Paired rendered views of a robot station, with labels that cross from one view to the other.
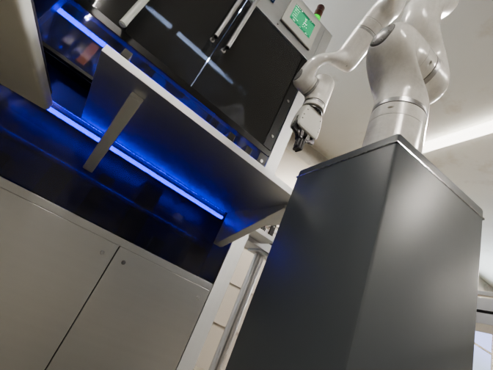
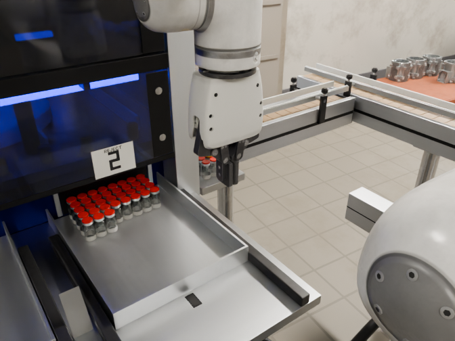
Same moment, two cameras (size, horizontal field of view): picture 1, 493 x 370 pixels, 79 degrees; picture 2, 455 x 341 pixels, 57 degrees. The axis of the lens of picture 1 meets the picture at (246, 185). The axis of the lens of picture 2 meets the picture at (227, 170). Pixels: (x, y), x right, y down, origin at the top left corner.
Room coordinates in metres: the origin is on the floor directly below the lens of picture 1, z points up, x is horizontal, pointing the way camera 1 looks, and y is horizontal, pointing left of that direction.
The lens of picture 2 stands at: (0.32, -0.02, 1.41)
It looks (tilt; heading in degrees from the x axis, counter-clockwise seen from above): 29 degrees down; 350
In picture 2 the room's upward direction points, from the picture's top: straight up
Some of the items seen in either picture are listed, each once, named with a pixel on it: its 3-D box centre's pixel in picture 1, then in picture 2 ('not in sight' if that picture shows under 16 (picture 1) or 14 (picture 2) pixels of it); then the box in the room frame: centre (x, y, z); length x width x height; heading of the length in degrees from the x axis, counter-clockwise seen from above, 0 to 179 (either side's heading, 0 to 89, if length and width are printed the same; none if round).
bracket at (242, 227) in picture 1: (248, 227); not in sight; (0.96, -0.07, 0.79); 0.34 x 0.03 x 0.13; 26
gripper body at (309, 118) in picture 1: (307, 122); (227, 101); (0.85, -0.11, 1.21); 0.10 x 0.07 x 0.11; 116
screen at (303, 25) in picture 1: (301, 22); not in sight; (1.06, 0.09, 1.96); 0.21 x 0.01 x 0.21; 116
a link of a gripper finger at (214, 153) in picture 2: (296, 139); (218, 165); (0.84, -0.09, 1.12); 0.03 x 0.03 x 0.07; 26
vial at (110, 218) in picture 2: not in sight; (110, 220); (1.03, 0.10, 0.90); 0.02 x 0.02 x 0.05
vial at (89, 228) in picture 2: not in sight; (89, 229); (1.01, 0.14, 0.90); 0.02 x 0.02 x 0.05
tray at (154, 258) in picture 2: not in sight; (141, 233); (0.99, 0.04, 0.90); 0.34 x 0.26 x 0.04; 27
